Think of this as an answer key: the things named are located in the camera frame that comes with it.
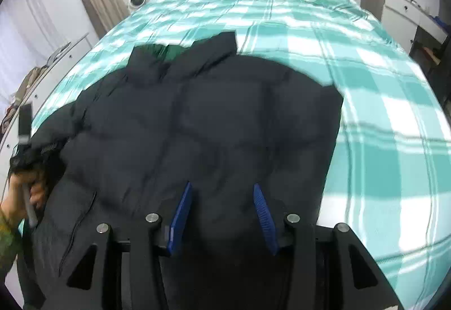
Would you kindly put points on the black puffer jacket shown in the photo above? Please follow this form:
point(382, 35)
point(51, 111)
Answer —
point(193, 119)

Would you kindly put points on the person's left hand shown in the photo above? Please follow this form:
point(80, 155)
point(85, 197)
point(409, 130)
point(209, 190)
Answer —
point(16, 195)

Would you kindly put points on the beige clothes pile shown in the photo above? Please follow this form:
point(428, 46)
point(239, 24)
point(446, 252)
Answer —
point(30, 79)

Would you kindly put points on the blue item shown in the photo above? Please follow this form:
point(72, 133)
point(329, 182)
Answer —
point(439, 21)

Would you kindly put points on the white sheer curtain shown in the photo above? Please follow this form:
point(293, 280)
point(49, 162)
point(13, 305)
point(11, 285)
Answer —
point(31, 21)

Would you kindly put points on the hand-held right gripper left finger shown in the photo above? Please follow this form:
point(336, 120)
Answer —
point(181, 215)

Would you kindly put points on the green plaid bedsheet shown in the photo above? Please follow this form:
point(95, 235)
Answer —
point(317, 31)

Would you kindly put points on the small white round fan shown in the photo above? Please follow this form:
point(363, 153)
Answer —
point(136, 0)

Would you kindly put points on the colourful clothes pile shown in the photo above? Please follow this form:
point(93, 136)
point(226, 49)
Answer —
point(7, 118)

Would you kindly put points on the dark chair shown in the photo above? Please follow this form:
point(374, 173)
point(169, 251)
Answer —
point(424, 45)

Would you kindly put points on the low white drawer cabinet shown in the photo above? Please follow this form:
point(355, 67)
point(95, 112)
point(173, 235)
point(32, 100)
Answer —
point(53, 63)

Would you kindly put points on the person's left forearm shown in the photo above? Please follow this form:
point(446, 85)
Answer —
point(8, 243)

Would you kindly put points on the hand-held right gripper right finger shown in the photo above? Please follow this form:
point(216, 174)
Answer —
point(264, 218)

